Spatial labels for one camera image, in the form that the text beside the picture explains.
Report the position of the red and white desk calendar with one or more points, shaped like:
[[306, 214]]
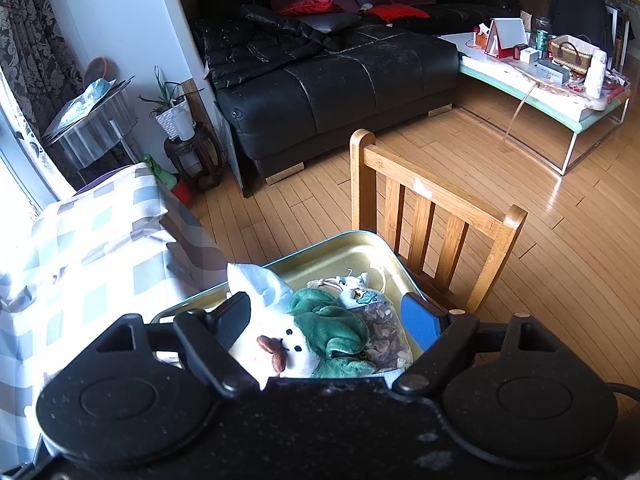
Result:
[[506, 37]]

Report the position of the white bottle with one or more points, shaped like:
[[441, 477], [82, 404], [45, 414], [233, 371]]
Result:
[[595, 75]]

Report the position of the small white box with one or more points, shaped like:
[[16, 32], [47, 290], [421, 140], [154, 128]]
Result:
[[529, 55]]

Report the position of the black chair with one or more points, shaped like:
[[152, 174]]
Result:
[[580, 10]]

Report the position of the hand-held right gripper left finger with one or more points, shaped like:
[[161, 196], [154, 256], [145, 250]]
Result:
[[231, 322]]

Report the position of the white plastic cup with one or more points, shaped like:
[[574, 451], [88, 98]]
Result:
[[185, 127]]

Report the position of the round brown basket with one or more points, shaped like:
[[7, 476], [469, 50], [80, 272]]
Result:
[[97, 71]]

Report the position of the white coffee table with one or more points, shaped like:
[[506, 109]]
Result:
[[530, 107]]

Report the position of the black puffer jacket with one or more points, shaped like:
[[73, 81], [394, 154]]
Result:
[[260, 45]]

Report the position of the red flower pot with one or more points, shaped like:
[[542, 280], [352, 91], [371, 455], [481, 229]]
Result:
[[182, 192]]

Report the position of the dark wooden plant stand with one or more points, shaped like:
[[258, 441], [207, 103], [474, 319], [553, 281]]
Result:
[[194, 149]]

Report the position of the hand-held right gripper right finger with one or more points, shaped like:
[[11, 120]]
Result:
[[417, 320]]

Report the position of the dried herb sachet bag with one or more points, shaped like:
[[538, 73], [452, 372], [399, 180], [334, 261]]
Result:
[[380, 330]]

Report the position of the grey flat box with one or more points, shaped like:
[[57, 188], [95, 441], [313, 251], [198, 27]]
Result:
[[552, 72]]

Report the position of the black leather sofa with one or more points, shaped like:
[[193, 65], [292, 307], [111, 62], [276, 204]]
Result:
[[350, 90]]

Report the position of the patterned curtain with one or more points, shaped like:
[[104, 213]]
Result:
[[30, 35]]

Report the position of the grey cushion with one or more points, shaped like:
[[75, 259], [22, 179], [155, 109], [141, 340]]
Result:
[[332, 22]]

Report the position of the blue face mask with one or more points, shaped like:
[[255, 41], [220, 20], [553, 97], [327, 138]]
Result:
[[255, 280]]

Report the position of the red cushion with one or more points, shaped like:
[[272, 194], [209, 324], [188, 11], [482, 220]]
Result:
[[310, 7], [400, 11]]

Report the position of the light blue plastic bag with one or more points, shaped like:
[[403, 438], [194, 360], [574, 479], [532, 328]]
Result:
[[95, 94]]

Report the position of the teal metal tin box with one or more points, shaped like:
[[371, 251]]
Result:
[[320, 255]]

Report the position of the silver covered side table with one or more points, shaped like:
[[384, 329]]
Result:
[[85, 135]]

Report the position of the woven basket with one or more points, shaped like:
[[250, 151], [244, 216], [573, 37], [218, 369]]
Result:
[[572, 55]]

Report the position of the checked tablecloth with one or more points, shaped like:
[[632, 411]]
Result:
[[100, 240]]

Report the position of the green and white plush toy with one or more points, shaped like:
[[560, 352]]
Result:
[[295, 345]]

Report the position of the leaning glass panel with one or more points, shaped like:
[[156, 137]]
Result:
[[227, 152]]

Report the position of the potted plant in white pot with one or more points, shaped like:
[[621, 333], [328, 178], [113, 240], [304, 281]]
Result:
[[172, 110]]

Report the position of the wooden chair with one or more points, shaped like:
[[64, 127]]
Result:
[[435, 195]]

